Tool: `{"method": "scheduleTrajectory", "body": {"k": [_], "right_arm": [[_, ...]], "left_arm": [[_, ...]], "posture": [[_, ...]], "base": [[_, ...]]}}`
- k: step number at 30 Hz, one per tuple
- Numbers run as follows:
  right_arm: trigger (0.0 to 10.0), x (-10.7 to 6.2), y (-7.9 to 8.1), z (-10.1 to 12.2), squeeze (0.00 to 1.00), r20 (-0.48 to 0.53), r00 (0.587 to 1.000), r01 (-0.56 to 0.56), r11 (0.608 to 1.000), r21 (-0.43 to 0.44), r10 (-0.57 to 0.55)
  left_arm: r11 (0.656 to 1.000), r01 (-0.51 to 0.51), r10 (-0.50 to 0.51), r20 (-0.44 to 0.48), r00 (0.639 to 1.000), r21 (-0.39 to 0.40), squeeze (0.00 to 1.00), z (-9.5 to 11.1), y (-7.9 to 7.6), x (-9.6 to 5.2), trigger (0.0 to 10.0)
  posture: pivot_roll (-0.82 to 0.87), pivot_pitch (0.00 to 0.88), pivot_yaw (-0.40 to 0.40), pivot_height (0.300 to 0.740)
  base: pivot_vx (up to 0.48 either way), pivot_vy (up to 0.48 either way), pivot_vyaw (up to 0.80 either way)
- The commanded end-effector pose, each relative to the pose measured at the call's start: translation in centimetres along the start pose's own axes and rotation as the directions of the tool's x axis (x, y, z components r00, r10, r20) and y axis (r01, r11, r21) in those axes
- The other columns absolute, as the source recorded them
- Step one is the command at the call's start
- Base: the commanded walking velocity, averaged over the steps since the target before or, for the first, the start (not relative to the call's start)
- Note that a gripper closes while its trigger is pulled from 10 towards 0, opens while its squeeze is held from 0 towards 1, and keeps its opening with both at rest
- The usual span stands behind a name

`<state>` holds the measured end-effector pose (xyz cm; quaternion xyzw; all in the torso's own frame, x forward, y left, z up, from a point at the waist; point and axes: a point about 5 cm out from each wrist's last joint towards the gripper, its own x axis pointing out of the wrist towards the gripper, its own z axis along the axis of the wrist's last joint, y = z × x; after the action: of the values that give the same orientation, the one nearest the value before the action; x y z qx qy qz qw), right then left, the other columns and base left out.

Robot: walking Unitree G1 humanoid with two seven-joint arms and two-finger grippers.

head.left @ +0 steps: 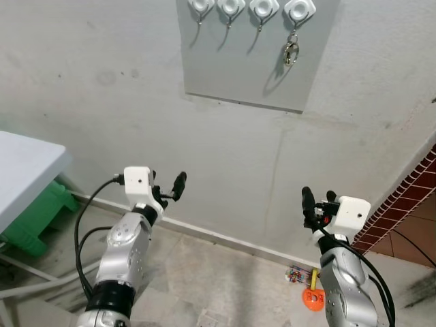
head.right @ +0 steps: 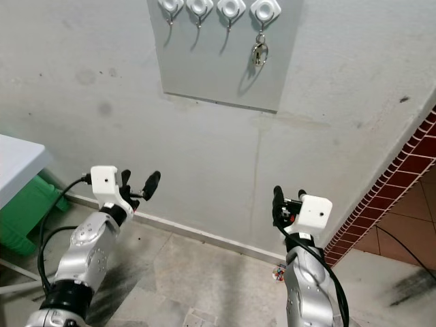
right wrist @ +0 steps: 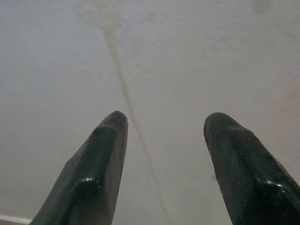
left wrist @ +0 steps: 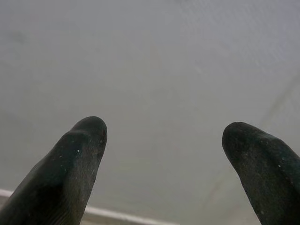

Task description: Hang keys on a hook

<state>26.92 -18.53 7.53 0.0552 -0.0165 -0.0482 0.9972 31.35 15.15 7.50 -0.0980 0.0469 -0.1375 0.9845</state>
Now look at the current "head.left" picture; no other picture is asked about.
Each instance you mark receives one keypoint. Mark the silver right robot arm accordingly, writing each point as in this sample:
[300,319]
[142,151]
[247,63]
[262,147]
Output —
[347,286]

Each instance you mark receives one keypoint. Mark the white wall hook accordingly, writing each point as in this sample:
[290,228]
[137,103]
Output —
[201,6]
[299,10]
[263,7]
[230,7]

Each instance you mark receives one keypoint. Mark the small colourful floor item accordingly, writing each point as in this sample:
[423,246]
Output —
[295,274]

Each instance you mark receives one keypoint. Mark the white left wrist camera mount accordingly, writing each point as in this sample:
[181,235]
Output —
[138,184]

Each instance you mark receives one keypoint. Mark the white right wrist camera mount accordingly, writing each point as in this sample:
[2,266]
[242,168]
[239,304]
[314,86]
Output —
[353,214]

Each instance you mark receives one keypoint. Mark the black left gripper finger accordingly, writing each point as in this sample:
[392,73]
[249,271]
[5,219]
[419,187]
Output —
[180,184]
[154,177]

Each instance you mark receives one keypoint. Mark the green plastic stool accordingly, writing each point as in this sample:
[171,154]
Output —
[37,221]

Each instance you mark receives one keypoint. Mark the white table leg frame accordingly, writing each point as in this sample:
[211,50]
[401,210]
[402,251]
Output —
[41,289]

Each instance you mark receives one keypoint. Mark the orange round floor object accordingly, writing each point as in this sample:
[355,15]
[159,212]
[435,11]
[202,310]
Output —
[313,299]

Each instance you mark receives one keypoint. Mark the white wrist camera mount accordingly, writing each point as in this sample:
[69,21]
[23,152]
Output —
[353,214]
[138,184]

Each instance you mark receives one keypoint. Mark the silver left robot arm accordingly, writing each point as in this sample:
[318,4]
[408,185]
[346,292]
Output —
[126,252]

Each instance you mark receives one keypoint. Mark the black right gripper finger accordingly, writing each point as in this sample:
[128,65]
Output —
[331,196]
[308,202]

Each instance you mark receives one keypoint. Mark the small yellow floor item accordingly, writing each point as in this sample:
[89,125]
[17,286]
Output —
[314,278]

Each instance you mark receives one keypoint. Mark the white table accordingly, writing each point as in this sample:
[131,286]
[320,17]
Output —
[24,170]

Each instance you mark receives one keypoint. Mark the grey hook board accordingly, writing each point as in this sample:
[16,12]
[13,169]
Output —
[231,68]

